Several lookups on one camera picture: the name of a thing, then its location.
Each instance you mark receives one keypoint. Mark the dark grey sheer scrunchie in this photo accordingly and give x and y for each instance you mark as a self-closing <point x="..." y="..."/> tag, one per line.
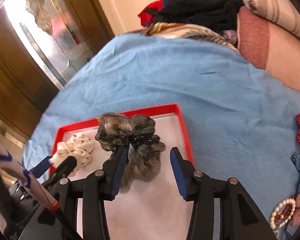
<point x="138" y="133"/>

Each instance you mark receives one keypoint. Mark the blue towel blanket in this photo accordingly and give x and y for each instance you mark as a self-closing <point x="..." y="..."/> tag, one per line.
<point x="240" y="119"/>

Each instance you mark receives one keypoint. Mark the striped floral pillow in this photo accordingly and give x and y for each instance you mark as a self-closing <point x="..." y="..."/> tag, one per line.
<point x="281" y="12"/>

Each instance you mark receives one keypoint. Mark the white black-dotted scrunchie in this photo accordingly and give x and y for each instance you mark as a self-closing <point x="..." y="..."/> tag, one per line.
<point x="79" y="146"/>

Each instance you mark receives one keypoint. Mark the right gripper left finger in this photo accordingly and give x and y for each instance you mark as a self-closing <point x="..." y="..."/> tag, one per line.
<point x="82" y="214"/>

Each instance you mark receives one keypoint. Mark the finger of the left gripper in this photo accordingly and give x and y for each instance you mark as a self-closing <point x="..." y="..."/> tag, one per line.
<point x="41" y="168"/>
<point x="62" y="171"/>

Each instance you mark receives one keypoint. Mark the gold patterned scarf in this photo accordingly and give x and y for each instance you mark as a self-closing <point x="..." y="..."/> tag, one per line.
<point x="192" y="31"/>

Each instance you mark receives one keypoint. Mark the white sleeve forearm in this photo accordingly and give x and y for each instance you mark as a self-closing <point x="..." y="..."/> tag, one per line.
<point x="27" y="180"/>

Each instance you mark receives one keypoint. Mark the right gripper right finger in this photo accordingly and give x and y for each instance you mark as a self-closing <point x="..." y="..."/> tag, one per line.
<point x="240" y="217"/>

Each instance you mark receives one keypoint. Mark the black and red clothes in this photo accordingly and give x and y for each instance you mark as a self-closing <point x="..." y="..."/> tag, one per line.
<point x="217" y="15"/>

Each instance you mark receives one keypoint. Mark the wooden glass door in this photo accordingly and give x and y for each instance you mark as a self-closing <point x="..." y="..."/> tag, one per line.
<point x="43" y="44"/>

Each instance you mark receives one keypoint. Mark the pink quilted bolster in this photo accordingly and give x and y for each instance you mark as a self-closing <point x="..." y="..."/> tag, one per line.
<point x="269" y="47"/>

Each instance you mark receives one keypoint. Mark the red jewelry box tray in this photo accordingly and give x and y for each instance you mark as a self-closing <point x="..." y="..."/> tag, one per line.
<point x="154" y="209"/>

